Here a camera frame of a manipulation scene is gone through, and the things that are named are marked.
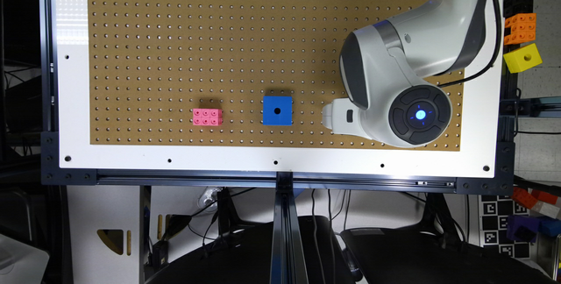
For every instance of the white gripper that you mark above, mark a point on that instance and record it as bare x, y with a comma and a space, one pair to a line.
342, 116

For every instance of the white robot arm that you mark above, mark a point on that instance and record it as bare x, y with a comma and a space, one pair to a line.
385, 67

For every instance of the blue cube block with hole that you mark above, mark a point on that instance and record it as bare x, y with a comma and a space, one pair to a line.
277, 110

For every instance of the pink studded brick block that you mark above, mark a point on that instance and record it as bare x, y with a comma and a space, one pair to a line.
207, 117

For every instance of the yellow cube block with hole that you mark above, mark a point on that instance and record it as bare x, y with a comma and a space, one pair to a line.
523, 58

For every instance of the orange studded brick block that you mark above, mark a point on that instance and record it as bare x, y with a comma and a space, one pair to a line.
522, 28

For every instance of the red block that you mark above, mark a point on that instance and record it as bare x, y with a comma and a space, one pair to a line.
530, 199

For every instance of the purple block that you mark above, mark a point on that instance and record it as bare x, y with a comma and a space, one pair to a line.
522, 228

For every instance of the black chair right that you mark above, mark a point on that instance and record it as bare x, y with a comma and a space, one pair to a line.
401, 257

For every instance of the black chair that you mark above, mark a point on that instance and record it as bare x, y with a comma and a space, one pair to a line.
401, 257
248, 259

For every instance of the white table panel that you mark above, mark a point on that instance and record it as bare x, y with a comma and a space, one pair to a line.
478, 156

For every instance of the black chair left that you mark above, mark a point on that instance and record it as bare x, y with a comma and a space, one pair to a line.
248, 259

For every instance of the fiducial marker board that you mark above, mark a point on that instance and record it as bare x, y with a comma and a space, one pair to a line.
494, 212

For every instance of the brown perforated pegboard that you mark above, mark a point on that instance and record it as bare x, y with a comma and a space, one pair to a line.
151, 62

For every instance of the black aluminium table frame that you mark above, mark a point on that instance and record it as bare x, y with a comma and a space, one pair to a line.
105, 214

